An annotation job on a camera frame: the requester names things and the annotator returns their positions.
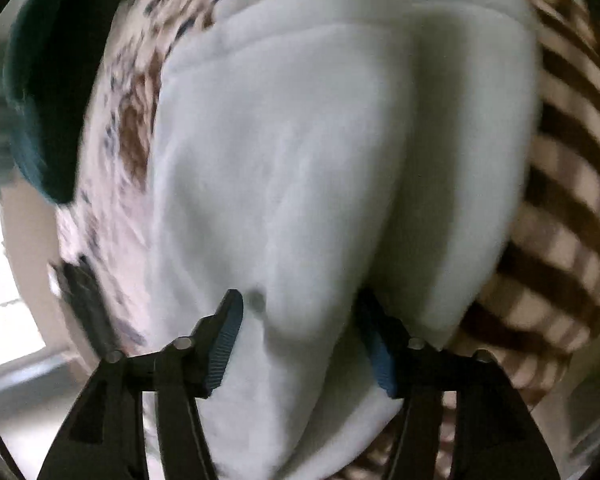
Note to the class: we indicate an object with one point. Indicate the floral bed blanket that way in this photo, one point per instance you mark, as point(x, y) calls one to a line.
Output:
point(540, 304)

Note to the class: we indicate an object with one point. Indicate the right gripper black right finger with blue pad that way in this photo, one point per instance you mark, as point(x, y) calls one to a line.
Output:
point(495, 436)

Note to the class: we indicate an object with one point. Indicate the light green fleece pants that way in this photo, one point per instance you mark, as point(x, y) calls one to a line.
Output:
point(303, 148)

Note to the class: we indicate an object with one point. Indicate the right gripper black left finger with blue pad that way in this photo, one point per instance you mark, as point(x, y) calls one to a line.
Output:
point(102, 437)

